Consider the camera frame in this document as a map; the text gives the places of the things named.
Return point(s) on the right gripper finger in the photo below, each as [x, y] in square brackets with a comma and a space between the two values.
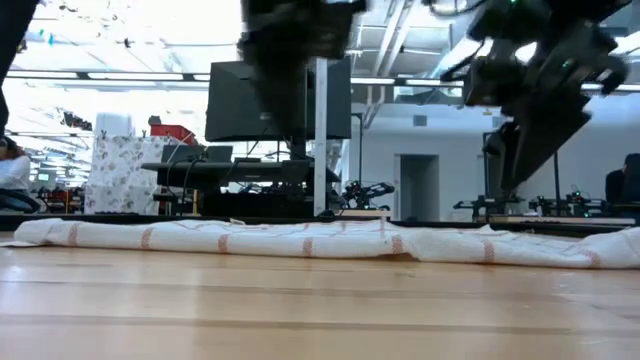
[497, 145]
[540, 140]

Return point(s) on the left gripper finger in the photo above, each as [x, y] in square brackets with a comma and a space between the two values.
[287, 95]

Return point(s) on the white towel with red stripes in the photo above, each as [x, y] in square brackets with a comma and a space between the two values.
[320, 240]

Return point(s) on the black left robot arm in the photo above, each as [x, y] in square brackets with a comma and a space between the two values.
[12, 40]

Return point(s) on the background black robot arm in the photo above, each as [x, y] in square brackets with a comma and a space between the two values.
[492, 205]
[575, 204]
[370, 190]

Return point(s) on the black monitor stand pole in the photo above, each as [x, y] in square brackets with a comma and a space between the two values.
[298, 150]

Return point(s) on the black computer monitor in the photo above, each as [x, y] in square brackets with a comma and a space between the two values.
[230, 100]

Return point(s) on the neighbouring wooden table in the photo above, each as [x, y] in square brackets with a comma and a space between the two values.
[565, 220]

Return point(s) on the ceiling light strip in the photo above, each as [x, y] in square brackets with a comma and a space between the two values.
[125, 76]
[430, 82]
[372, 80]

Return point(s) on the person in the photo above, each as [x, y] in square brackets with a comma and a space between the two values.
[615, 187]
[15, 172]

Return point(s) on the black desk platform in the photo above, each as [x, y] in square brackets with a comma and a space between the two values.
[225, 172]

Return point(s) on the black chair back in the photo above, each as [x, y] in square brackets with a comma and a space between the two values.
[633, 175]

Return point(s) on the small dark laptop screen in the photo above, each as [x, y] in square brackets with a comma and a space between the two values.
[190, 153]

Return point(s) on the black equipment box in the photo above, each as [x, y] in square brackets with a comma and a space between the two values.
[250, 205]

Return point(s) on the red storage bin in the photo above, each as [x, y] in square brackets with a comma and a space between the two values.
[170, 132]

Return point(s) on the floral patterned cloth cover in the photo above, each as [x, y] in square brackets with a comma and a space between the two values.
[120, 175]

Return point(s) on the grey wall vent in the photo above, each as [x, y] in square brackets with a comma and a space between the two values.
[420, 120]
[498, 121]

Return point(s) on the black metal frame stand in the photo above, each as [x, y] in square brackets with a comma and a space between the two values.
[556, 190]

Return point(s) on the black right wrist camera housing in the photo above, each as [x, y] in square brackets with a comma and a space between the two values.
[492, 80]

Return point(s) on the white vertical post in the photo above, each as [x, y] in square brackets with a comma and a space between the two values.
[320, 150]

